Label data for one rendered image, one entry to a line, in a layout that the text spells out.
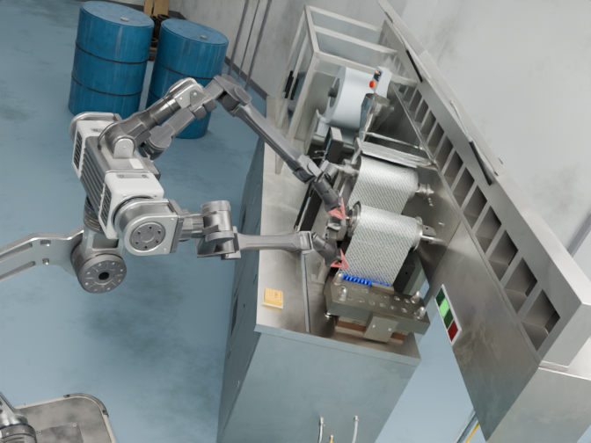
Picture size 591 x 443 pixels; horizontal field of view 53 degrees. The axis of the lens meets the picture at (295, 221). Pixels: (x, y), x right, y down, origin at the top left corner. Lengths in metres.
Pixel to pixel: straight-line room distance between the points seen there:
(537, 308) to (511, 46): 3.13
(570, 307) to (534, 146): 2.92
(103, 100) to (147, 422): 3.12
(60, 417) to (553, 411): 1.82
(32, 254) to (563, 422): 1.58
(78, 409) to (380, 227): 1.43
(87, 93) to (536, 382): 4.43
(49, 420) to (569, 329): 1.93
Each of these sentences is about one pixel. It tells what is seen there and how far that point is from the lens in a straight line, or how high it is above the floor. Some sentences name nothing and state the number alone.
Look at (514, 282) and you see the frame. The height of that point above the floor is 1.49.
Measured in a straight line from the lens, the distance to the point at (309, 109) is 3.17.
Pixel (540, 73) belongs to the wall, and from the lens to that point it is 4.51.
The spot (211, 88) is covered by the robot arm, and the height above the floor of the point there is 1.58.
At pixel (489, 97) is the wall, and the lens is 4.73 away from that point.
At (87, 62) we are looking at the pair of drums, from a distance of 5.31.
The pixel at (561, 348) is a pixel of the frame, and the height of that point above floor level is 1.51.
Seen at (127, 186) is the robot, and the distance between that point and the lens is 1.56.
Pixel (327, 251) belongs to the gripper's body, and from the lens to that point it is 2.30.
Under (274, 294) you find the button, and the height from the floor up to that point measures 0.92.
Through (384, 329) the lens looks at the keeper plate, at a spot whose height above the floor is 0.97.
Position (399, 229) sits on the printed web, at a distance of 2.33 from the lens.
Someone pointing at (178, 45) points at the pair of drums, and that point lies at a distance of 5.27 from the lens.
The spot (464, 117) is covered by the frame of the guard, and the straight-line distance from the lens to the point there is 2.02.
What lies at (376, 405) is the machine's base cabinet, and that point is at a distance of 2.55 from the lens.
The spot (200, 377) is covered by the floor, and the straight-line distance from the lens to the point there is 3.22.
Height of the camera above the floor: 2.30
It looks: 29 degrees down
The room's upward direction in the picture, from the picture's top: 20 degrees clockwise
